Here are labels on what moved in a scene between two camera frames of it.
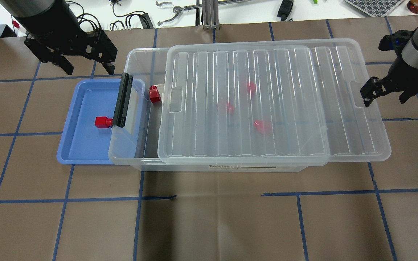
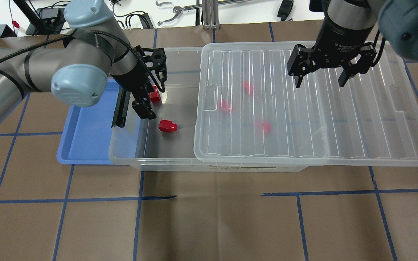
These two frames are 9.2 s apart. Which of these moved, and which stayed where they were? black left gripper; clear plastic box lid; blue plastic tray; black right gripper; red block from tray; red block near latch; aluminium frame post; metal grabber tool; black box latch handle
Moved: black left gripper; red block from tray; clear plastic box lid; black right gripper
Stayed: black box latch handle; blue plastic tray; red block near latch; metal grabber tool; aluminium frame post
